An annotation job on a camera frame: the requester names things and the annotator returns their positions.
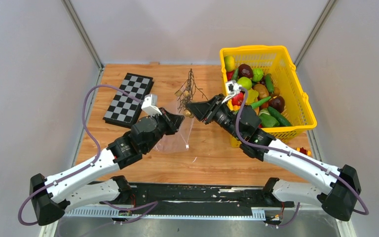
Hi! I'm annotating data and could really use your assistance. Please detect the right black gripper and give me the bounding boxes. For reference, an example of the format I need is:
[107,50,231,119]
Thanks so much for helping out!
[186,94,242,141]

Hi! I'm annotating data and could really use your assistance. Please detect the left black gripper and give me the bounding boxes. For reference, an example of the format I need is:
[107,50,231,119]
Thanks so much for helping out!
[144,107,185,153]

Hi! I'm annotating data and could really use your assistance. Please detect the clear zip top bag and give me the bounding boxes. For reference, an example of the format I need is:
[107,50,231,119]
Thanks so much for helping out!
[154,97,194,153]

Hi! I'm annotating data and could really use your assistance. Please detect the brown twig peanut bunch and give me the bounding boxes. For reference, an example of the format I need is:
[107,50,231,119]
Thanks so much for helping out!
[175,69,207,119]

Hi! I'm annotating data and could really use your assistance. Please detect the long green cucumber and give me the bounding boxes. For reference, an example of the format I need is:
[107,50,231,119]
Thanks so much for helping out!
[250,96,271,109]

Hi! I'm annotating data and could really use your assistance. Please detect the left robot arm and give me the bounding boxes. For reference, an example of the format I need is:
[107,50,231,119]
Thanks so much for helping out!
[30,108,185,226]

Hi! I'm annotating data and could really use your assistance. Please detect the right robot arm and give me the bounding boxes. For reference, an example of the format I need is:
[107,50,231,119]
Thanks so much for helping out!
[186,94,362,221]

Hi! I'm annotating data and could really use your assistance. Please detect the red apple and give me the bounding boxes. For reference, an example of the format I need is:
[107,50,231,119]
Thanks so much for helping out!
[231,92,244,106]

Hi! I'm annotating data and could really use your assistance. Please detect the green pear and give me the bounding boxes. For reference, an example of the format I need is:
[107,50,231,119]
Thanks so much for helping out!
[237,77,252,90]

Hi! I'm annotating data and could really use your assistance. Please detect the black white chessboard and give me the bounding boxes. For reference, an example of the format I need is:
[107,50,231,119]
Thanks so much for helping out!
[103,73,154,128]

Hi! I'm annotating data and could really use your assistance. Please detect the yellow green mango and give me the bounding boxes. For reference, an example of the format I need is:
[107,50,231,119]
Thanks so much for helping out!
[224,55,235,72]

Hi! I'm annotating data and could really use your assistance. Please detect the brown potato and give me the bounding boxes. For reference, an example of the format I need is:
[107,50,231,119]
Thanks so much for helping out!
[253,83,269,100]

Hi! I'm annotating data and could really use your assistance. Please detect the green bell pepper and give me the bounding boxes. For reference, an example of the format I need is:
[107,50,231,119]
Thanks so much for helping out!
[259,113,280,128]

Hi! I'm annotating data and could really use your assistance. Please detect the light green vegetable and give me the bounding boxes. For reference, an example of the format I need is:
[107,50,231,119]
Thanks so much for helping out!
[252,68,264,82]

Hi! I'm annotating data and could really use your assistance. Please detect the dark green cucumber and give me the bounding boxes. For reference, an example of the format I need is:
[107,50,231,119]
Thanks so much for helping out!
[265,74,274,94]

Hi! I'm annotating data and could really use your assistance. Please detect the yellow plastic basket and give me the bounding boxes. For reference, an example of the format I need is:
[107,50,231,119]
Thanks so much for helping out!
[220,45,317,143]

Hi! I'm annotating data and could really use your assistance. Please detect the colourful toy at table edge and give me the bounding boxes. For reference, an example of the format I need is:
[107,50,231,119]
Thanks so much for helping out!
[296,147,312,157]

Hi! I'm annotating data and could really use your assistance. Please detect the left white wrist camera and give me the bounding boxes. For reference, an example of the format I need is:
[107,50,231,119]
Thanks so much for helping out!
[141,93,161,116]

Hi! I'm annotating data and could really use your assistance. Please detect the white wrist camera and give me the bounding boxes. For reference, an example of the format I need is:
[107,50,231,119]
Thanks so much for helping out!
[222,80,243,104]
[141,93,161,116]

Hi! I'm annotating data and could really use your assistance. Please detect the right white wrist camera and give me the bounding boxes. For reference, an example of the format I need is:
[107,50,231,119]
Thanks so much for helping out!
[222,80,243,104]

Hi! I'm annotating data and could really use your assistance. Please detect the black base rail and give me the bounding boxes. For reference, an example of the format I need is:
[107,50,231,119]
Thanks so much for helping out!
[63,178,329,220]

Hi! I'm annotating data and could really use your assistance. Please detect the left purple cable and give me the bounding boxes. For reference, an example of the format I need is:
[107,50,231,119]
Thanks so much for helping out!
[17,84,144,227]

